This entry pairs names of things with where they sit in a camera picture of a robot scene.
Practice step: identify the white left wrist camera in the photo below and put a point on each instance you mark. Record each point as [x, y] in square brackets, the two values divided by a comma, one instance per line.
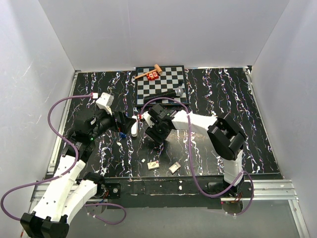
[104, 102]

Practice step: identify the red dice block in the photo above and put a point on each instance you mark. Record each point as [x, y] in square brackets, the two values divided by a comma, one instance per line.
[152, 76]

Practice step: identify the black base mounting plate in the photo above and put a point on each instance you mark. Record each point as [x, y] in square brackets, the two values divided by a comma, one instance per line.
[159, 192]

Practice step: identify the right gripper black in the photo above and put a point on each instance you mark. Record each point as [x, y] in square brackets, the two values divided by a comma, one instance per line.
[152, 133]

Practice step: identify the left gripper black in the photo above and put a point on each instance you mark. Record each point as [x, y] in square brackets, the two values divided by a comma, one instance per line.
[126, 122]

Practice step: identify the white staple box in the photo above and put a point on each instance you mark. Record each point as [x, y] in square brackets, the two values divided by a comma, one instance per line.
[153, 165]

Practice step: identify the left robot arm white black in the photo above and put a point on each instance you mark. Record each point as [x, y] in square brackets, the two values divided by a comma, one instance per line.
[52, 216]

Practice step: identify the black white chessboard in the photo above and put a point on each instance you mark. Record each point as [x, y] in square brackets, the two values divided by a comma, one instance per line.
[168, 80]

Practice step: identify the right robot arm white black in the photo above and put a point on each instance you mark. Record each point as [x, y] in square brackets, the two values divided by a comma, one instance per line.
[227, 139]

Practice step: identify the black microphone silver grille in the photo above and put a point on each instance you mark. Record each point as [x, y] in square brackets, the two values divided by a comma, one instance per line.
[178, 92]

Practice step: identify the wooden mallet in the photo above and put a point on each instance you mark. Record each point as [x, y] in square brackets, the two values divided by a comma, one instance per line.
[156, 69]

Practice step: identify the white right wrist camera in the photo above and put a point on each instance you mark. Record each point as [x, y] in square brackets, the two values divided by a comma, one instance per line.
[147, 118]

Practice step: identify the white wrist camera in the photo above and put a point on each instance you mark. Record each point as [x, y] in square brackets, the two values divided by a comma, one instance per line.
[147, 118]
[104, 102]

